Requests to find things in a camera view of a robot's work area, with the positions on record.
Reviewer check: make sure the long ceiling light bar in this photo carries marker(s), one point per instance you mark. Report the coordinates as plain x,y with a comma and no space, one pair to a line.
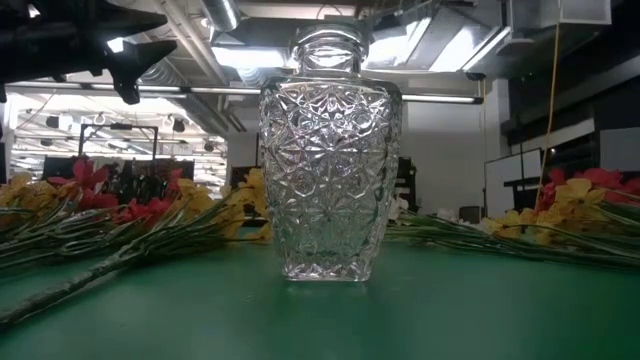
440,98

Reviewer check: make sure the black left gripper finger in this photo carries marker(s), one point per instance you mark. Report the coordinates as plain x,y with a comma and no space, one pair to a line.
110,20
132,60

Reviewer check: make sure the red artificial flower bunch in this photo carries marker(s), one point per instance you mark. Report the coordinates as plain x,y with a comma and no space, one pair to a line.
150,207
85,175
600,177

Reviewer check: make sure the green table mat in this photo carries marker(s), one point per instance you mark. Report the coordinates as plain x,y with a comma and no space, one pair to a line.
450,320

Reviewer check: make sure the black ceiling spotlight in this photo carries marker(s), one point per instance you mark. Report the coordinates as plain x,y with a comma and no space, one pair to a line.
178,125
52,122

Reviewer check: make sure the angled silver duct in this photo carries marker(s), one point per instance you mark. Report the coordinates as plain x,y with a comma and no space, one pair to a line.
440,45

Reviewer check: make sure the whiteboard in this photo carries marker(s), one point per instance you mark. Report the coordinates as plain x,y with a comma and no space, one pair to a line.
505,185

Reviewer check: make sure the round silver air duct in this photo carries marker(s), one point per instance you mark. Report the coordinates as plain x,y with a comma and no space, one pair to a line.
220,14

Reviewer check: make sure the grey bin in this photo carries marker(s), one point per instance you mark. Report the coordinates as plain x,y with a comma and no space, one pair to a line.
470,215

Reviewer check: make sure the square cut glass vase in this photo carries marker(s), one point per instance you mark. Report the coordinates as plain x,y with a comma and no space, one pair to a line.
330,175

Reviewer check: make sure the black monitor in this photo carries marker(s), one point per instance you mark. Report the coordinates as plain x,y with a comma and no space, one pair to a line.
57,167

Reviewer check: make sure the black cabinet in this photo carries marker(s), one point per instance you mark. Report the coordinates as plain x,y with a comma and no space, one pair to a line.
406,180

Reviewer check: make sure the rectangular vent duct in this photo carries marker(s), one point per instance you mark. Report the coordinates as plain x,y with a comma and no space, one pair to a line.
560,12

